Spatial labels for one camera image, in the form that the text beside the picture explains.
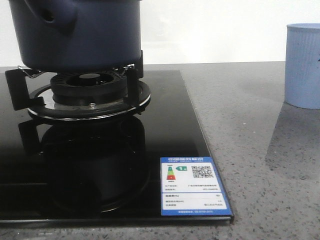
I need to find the light blue ribbed cup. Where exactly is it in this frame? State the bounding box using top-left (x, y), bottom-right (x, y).
top-left (284, 23), bottom-right (320, 109)

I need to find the dark blue pot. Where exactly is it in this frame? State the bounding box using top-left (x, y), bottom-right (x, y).
top-left (9, 0), bottom-right (141, 73)

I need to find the blue energy label sticker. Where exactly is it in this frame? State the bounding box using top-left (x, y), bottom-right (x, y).
top-left (160, 156), bottom-right (233, 217)

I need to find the black burner head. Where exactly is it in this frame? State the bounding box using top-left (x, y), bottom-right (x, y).
top-left (50, 71), bottom-right (127, 106)

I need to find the black glass gas stove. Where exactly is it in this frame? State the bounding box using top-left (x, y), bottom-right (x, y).
top-left (0, 70), bottom-right (234, 225)

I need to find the black pot support ring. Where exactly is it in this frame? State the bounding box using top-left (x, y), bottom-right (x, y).
top-left (4, 49), bottom-right (152, 122)

